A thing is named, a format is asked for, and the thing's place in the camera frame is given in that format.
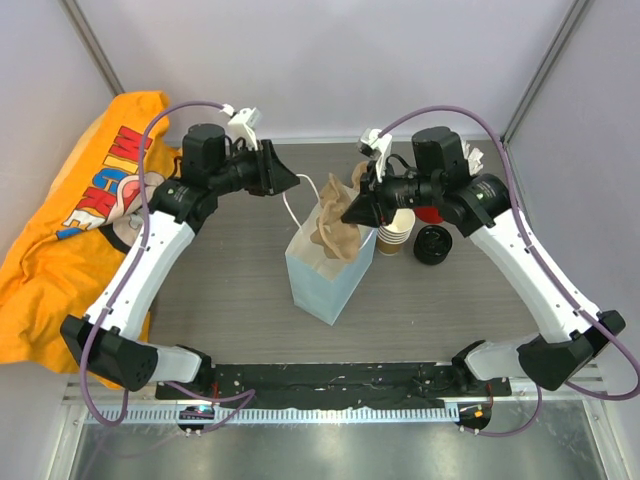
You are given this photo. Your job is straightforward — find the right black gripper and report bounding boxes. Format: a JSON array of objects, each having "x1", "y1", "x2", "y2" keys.
[{"x1": 343, "y1": 160, "x2": 441, "y2": 229}]

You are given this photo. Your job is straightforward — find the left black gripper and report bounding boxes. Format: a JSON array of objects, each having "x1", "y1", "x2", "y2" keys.
[{"x1": 210, "y1": 139, "x2": 300, "y2": 197}]

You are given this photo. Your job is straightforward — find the brown pulp cup carrier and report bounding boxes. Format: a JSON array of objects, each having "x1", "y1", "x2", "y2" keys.
[{"x1": 310, "y1": 173, "x2": 362, "y2": 263}]

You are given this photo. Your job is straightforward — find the stack of paper cups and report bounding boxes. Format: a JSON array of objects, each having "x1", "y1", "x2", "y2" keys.
[{"x1": 376, "y1": 209, "x2": 416, "y2": 256}]

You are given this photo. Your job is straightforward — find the white blue paper bag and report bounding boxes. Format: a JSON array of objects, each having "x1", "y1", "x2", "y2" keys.
[{"x1": 283, "y1": 185, "x2": 377, "y2": 325}]

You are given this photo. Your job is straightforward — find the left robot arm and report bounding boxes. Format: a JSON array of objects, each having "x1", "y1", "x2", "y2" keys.
[{"x1": 60, "y1": 124, "x2": 300, "y2": 399}]

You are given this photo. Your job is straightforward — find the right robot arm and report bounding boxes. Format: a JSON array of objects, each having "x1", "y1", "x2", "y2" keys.
[{"x1": 342, "y1": 126, "x2": 626, "y2": 395}]

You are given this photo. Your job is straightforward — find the red straw holder cup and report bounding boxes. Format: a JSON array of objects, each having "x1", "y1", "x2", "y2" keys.
[{"x1": 414, "y1": 207, "x2": 444, "y2": 225}]

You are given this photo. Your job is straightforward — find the wrapped white straws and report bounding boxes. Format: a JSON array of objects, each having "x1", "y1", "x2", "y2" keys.
[{"x1": 461, "y1": 140, "x2": 484, "y2": 176}]

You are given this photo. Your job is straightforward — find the orange printed shirt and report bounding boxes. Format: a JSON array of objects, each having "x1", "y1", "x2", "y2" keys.
[{"x1": 1, "y1": 91, "x2": 180, "y2": 374}]

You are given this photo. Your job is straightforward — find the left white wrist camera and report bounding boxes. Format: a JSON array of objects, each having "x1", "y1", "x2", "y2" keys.
[{"x1": 221, "y1": 104, "x2": 262, "y2": 150}]

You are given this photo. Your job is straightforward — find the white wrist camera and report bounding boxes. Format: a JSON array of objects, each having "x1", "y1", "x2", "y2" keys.
[
  {"x1": 221, "y1": 104, "x2": 262, "y2": 150},
  {"x1": 358, "y1": 128, "x2": 393, "y2": 182}
]

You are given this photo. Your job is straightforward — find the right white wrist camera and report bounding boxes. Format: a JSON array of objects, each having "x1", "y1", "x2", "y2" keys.
[{"x1": 358, "y1": 128, "x2": 393, "y2": 182}]

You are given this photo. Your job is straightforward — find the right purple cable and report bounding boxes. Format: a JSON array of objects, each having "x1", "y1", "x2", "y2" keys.
[{"x1": 379, "y1": 104, "x2": 640, "y2": 437}]

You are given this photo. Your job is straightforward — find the purple cable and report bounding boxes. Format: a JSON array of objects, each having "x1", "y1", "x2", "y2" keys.
[
  {"x1": 79, "y1": 100, "x2": 259, "y2": 459},
  {"x1": 379, "y1": 104, "x2": 640, "y2": 437}
]

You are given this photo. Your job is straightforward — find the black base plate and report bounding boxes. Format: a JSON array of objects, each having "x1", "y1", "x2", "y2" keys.
[{"x1": 154, "y1": 360, "x2": 514, "y2": 409}]

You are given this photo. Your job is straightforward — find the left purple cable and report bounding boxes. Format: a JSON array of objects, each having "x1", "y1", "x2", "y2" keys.
[{"x1": 79, "y1": 100, "x2": 259, "y2": 459}]

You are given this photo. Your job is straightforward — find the white slotted cable duct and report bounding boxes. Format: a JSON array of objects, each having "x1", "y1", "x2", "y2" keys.
[{"x1": 87, "y1": 405, "x2": 460, "y2": 424}]

